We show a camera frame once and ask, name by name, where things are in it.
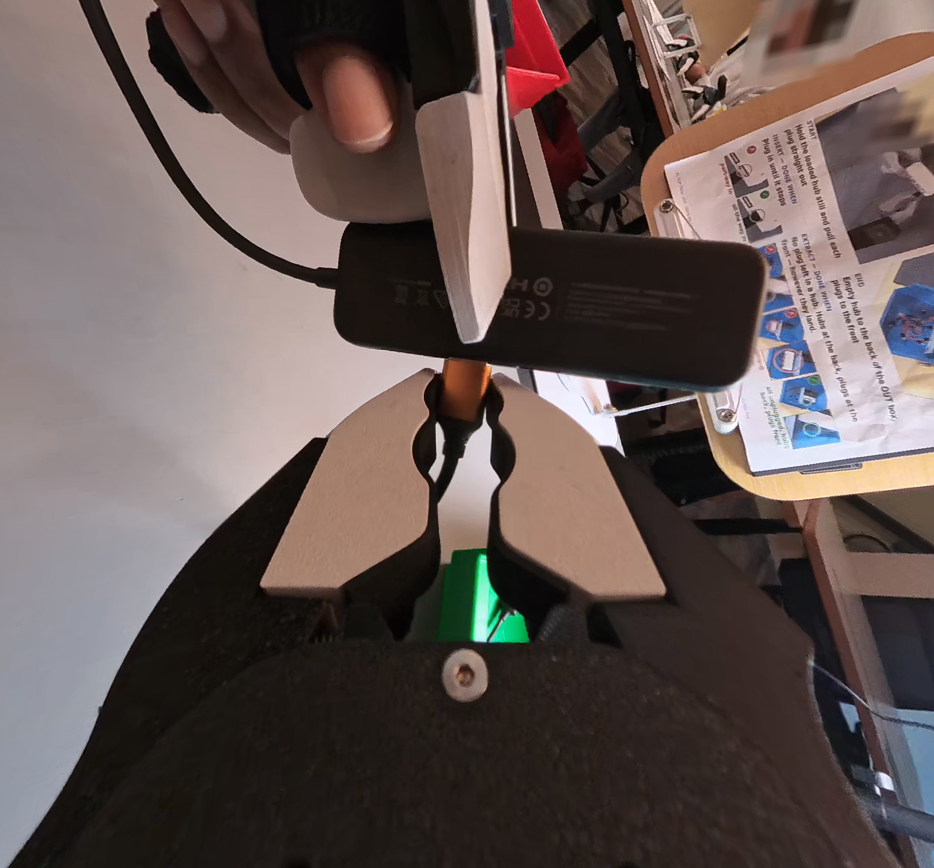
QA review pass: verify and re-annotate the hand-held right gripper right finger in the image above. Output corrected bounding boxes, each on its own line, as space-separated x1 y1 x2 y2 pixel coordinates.
485 372 668 639

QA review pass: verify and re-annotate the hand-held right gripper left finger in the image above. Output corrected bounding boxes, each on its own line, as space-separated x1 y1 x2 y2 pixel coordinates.
259 368 445 639

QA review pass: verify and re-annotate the instruction sheet board white stand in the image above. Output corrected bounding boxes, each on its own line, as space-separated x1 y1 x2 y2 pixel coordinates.
642 29 934 500

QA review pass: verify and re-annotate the dark grey usb hub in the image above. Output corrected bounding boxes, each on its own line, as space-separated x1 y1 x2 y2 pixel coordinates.
334 222 767 389

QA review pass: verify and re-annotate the red plastic bin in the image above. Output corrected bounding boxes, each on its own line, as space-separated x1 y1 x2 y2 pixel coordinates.
503 0 572 117

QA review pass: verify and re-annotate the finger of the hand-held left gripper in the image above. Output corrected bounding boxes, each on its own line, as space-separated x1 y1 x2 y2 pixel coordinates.
416 0 513 345
289 109 433 224

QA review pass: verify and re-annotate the grey usb hub cable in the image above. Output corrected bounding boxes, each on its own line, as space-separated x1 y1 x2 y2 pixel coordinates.
53 0 344 292

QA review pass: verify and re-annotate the black braided orange-plug usb cable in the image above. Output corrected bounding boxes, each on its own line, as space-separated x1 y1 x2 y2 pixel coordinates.
427 359 488 511

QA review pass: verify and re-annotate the green plastic bin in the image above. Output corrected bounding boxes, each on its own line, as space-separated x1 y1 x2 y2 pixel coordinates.
409 547 531 644

